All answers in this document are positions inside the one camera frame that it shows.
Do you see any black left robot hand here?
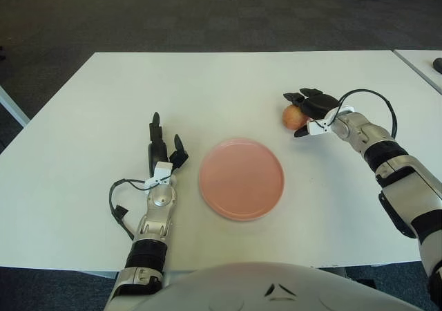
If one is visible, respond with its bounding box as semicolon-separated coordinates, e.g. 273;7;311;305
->
147;112;190;172

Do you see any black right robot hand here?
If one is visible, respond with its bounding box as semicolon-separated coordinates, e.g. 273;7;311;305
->
282;88;341;139

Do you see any yellow-red apple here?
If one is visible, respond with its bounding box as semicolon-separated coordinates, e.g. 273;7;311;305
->
282;104;311;131

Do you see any round pink plate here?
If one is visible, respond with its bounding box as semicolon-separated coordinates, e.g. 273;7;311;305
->
199;138;286;221

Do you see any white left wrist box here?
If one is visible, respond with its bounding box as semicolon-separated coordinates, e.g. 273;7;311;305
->
144;161;174;189

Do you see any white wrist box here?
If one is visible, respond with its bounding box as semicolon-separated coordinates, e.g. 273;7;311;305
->
306;117;333;137
144;161;174;189

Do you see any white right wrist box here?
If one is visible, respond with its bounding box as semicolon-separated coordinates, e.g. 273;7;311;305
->
306;117;333;137

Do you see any grey robot torso shell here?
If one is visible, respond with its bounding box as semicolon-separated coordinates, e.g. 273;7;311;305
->
137;261;434;311

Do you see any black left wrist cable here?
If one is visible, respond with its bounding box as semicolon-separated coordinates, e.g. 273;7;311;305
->
108;178;150;241

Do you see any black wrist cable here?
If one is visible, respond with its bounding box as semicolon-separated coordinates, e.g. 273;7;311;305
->
329;88;398;140
108;178;150;241

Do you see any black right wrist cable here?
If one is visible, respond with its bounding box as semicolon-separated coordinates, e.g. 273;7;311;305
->
329;88;398;140

